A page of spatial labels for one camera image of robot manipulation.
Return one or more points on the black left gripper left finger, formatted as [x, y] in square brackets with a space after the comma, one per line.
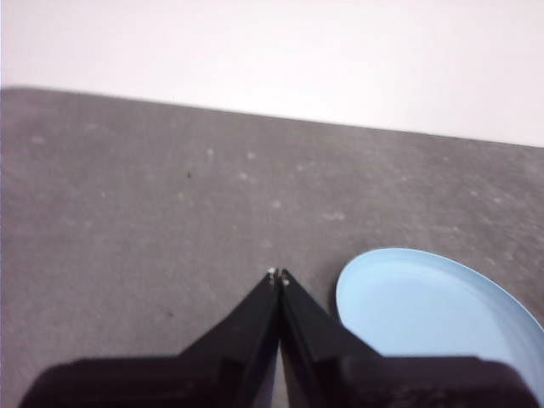
[221, 374]

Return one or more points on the light blue round plate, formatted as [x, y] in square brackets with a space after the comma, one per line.
[425, 297]

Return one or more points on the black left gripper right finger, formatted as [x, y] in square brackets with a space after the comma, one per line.
[340, 378]

